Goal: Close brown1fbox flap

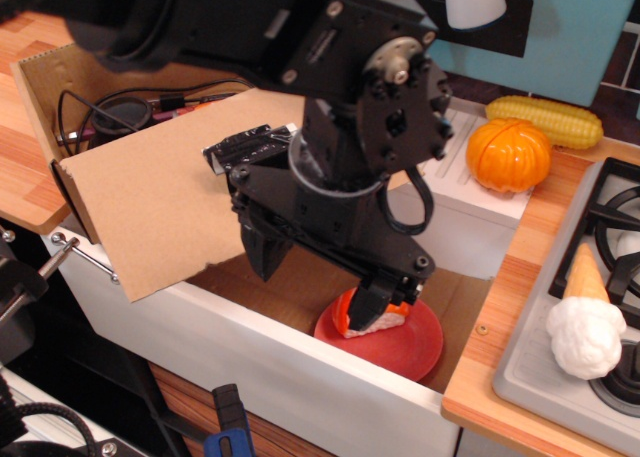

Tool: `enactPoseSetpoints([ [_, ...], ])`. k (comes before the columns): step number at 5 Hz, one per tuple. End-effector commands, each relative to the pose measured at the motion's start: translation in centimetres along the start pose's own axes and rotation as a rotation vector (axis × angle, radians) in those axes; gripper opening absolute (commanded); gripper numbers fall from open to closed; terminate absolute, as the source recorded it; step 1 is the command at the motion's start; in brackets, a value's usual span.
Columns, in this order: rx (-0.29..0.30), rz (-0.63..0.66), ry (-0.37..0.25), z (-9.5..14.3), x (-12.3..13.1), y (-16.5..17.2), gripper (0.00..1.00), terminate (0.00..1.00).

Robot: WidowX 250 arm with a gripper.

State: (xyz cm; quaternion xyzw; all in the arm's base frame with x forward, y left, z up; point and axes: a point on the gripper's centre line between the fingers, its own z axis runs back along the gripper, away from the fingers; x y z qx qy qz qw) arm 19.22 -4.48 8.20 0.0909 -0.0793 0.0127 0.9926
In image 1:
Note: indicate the toy ice cream cone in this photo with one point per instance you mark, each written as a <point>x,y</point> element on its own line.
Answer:
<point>585,328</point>

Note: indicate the toy salmon sushi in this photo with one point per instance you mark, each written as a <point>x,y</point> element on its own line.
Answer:
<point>394,316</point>

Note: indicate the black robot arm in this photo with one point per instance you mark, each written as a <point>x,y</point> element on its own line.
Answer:
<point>375,105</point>

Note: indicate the brown cardboard kitchen set box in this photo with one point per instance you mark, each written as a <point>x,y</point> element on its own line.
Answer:
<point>150,199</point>

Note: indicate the blue black bar clamp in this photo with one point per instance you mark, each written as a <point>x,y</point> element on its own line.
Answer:
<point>234,437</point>

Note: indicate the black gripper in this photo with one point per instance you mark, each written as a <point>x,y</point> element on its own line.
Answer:
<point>278,206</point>

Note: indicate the metal clamp with handle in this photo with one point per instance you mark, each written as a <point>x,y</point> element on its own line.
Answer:
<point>23,285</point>

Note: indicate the cardboard sheet sink bottom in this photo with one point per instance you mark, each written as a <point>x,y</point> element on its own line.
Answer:
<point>304,285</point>

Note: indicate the yellow toy corn cob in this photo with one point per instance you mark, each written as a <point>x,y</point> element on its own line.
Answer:
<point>565,125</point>

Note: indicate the red plastic plate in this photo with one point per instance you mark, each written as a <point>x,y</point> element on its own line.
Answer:
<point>411,350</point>

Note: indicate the teal toy microwave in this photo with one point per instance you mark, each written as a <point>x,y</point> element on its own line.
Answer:
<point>554,48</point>

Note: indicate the orange toy pumpkin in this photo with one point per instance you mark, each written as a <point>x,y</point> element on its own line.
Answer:
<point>508,155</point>

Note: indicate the white toy sink basin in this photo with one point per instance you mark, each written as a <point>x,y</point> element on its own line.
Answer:
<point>319,393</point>

